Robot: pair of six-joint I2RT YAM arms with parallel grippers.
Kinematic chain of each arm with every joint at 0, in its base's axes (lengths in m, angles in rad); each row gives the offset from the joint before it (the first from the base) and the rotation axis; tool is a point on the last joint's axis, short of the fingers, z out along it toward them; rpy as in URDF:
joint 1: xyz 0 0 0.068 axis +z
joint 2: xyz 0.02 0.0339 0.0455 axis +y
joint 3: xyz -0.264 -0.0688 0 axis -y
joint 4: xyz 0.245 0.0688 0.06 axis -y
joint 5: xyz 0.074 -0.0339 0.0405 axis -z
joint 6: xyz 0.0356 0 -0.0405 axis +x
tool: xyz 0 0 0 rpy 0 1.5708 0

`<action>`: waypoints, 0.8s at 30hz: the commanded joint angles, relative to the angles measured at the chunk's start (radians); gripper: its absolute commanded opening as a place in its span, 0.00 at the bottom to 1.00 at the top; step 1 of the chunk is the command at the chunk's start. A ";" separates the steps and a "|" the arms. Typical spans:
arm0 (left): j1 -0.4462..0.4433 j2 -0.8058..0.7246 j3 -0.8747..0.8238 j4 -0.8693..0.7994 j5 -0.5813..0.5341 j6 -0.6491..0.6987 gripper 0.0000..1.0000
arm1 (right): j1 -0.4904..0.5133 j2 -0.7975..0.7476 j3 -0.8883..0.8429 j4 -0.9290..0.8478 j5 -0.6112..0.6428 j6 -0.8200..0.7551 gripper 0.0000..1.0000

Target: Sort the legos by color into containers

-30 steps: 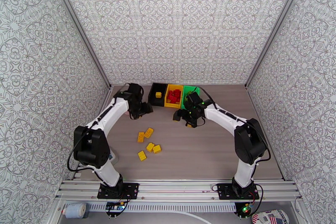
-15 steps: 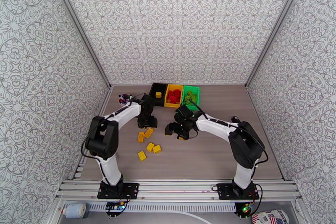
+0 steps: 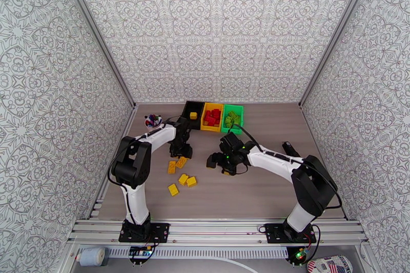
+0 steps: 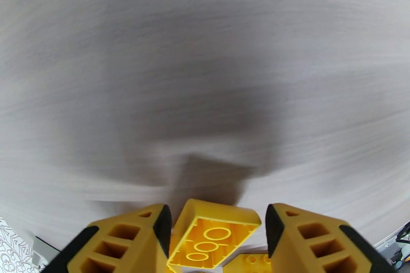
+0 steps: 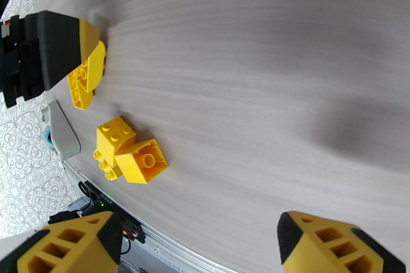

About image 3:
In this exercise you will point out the green plastic bin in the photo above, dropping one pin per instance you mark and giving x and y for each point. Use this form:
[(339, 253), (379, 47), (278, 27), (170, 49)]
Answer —
[(225, 131)]

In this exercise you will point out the red marker pen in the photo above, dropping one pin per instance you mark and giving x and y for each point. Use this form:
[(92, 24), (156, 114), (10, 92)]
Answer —
[(149, 122)]

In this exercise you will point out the yellow lego brick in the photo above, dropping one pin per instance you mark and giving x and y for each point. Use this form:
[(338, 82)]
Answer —
[(183, 179), (172, 166), (181, 162), (192, 181), (193, 115), (173, 189)]

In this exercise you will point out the white tape roll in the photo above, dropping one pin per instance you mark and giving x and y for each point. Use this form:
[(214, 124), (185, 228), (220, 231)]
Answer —
[(93, 256)]

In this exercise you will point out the yellow plastic bin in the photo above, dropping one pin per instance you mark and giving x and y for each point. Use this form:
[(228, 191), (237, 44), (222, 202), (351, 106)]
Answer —
[(212, 129)]

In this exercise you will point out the red lego brick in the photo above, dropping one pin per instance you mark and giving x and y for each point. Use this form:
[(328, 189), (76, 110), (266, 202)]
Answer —
[(216, 123), (217, 111), (208, 120), (217, 117), (208, 113)]

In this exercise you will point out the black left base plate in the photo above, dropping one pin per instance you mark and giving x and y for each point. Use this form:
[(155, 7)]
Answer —
[(160, 232)]

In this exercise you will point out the purple marker pen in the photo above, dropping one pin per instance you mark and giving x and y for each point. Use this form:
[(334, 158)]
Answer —
[(152, 117)]

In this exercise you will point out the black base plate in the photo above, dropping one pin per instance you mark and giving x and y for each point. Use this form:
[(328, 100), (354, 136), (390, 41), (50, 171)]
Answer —
[(160, 232), (274, 233)]

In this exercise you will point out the small green circuit board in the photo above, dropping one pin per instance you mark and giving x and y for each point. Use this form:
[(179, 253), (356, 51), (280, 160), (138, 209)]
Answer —
[(300, 255), (140, 253)]

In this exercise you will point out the aluminium side rail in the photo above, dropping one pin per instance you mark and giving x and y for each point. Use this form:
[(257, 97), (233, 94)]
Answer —
[(310, 128), (128, 125)]

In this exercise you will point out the flag patterned object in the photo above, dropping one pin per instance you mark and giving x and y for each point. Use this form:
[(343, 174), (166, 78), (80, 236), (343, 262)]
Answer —
[(330, 265)]

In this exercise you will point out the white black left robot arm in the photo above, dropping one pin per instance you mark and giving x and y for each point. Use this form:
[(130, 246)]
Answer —
[(157, 136)]

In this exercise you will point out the aluminium frame post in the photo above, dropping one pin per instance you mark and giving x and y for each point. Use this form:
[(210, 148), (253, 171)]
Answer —
[(96, 32), (336, 32)]

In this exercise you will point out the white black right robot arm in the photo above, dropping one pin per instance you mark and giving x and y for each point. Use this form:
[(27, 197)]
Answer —
[(272, 158)]

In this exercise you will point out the blue marker pen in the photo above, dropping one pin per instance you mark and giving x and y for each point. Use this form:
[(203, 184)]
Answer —
[(157, 118)]

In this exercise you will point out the pink cup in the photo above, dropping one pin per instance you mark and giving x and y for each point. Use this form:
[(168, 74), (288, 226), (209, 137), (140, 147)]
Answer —
[(148, 126)]

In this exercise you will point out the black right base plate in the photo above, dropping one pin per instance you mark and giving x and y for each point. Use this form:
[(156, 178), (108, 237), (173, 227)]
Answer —
[(274, 233)]

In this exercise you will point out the black plastic bin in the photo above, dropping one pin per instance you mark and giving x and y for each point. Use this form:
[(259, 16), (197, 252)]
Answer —
[(189, 108)]

